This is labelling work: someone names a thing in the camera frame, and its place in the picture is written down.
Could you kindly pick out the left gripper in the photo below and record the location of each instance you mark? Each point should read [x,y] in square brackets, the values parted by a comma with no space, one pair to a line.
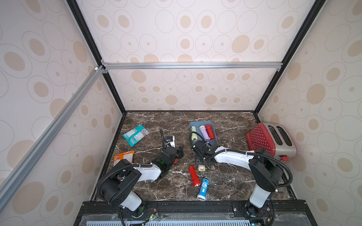
[180,152]

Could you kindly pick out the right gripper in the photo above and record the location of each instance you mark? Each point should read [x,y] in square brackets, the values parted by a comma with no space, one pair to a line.
[199,148]

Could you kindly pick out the purple flashlight yellow head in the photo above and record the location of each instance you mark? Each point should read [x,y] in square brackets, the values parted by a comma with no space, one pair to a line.
[201,168]
[204,133]

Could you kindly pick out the light green flashlight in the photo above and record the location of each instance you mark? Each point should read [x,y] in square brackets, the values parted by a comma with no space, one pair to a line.
[194,136]

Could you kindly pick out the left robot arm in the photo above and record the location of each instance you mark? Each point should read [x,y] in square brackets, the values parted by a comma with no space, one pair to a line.
[116,186]

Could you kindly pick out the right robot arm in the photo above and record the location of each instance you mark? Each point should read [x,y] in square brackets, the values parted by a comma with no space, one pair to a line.
[269,173]

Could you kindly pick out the blue plastic storage box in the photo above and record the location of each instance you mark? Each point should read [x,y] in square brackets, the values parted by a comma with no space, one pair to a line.
[197,124]

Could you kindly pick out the blue flashlight white logo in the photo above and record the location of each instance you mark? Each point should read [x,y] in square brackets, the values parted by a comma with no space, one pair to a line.
[203,190]

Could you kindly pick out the teal snack packet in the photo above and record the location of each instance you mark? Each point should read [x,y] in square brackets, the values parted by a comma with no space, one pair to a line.
[135,135]

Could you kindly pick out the orange snack packet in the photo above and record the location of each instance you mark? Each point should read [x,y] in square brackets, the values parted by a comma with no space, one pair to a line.
[123,156]

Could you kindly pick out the red and silver toaster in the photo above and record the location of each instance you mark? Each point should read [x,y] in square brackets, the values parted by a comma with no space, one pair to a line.
[273,138]

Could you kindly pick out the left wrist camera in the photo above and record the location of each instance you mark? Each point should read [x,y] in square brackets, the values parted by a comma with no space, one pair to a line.
[170,141]

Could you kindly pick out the horizontal aluminium rail back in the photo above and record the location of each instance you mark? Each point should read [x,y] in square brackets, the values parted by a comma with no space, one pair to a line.
[198,65]

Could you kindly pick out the black front base frame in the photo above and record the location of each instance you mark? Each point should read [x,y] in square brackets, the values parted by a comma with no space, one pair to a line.
[197,213]

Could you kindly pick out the diagonal aluminium rail left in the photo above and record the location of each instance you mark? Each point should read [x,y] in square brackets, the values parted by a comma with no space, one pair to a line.
[22,170]

